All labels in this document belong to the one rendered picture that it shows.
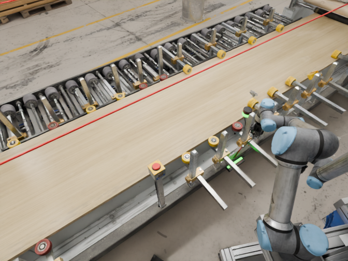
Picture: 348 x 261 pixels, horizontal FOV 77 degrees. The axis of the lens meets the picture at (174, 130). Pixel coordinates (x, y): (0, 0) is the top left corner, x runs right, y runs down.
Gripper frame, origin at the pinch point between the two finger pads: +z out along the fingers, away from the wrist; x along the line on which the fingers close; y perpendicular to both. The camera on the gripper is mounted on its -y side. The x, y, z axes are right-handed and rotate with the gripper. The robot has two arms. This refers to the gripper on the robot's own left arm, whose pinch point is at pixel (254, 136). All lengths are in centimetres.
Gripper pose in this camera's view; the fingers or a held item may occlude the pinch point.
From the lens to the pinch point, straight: 163.7
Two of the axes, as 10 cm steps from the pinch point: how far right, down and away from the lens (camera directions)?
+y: -5.7, 6.4, -5.1
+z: 0.2, 6.3, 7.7
